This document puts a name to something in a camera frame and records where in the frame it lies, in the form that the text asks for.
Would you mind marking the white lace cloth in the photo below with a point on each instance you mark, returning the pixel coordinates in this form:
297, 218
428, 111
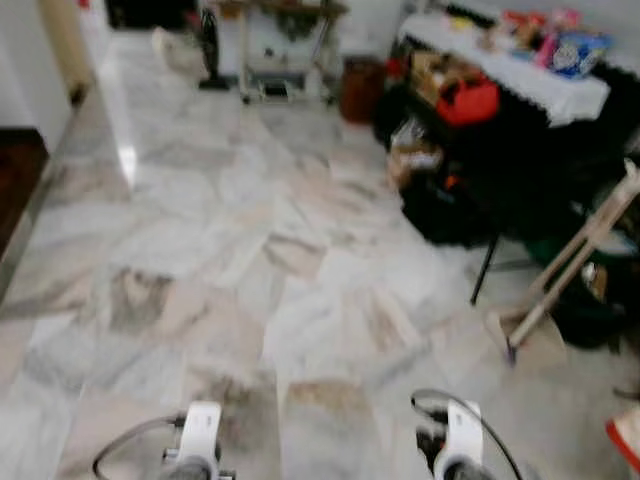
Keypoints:
540, 88

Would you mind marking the beige door post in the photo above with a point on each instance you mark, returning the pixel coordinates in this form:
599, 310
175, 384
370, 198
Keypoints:
65, 45

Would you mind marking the black standing fan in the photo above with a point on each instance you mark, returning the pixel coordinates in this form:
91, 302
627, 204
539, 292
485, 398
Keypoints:
210, 50

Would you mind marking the brown waste bin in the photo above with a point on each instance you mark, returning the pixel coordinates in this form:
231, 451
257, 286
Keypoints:
360, 90

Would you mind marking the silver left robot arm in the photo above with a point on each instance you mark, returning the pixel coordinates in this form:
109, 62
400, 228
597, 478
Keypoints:
190, 471

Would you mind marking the blue white snack packet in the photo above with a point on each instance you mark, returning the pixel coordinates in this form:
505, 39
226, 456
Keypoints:
578, 55

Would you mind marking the folded wooden frame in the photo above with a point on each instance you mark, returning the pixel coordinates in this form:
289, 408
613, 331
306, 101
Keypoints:
580, 250

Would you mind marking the brown cardboard box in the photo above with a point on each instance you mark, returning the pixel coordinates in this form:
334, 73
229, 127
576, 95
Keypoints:
440, 72

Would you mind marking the black bag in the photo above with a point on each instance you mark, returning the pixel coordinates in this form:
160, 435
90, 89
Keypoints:
440, 205

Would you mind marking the red snack packet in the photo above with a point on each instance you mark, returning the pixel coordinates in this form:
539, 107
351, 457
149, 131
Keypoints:
520, 22

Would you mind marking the pink bottle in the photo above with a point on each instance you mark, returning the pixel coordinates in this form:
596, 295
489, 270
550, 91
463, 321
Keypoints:
548, 48

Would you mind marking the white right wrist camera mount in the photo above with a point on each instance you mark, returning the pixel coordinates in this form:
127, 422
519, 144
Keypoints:
465, 435

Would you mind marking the black sideboard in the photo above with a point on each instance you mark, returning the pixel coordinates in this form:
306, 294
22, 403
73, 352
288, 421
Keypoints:
530, 165

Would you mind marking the marble folding table red edge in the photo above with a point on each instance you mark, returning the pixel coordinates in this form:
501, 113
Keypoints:
628, 438

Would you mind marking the red bag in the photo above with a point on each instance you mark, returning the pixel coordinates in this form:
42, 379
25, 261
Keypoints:
468, 100

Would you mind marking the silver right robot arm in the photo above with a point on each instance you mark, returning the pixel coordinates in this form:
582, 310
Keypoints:
470, 474

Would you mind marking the black metal stand leg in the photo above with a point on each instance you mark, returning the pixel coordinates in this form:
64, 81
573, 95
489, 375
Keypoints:
485, 270

